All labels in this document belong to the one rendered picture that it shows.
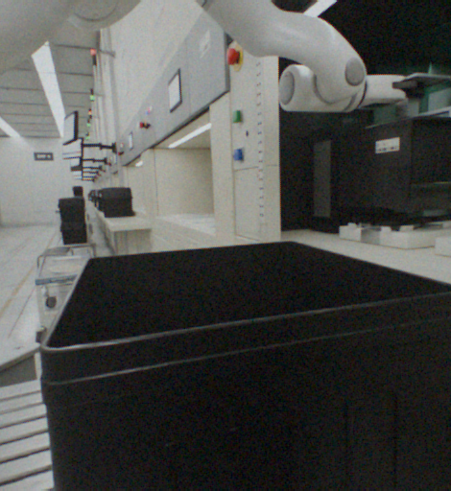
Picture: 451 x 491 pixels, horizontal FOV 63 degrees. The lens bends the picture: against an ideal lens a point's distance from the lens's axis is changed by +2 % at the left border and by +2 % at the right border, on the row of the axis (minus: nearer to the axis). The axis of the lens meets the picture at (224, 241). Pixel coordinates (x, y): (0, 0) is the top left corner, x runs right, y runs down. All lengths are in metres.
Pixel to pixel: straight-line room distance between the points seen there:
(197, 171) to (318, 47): 1.80
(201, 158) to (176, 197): 0.31
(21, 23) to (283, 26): 0.41
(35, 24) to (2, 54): 0.06
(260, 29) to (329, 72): 0.15
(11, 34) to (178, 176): 1.83
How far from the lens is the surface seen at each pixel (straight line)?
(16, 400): 0.55
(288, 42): 0.73
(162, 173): 2.37
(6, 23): 0.66
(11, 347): 0.73
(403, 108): 0.97
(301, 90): 0.76
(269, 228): 0.90
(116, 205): 3.28
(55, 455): 0.23
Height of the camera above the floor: 1.01
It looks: 8 degrees down
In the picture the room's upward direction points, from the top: 2 degrees counter-clockwise
